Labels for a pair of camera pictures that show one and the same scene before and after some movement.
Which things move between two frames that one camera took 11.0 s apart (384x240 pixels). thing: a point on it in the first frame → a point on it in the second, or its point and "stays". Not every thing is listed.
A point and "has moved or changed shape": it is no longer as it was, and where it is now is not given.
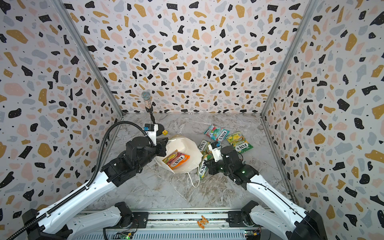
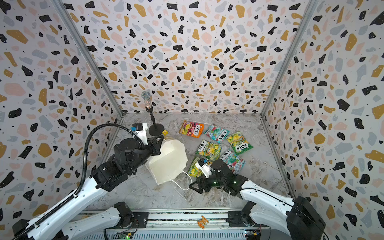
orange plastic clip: (202, 223) stays
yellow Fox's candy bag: (203, 167) has moved or changed shape
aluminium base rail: (186, 224) stays
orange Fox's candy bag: (175, 159) → (191, 129)
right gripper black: (212, 166) → (202, 183)
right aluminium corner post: (287, 60) stays
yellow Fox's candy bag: (204, 148) stays
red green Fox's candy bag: (217, 133) stays
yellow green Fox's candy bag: (239, 142) stays
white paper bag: (191, 165) → (168, 164)
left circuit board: (123, 235) stays
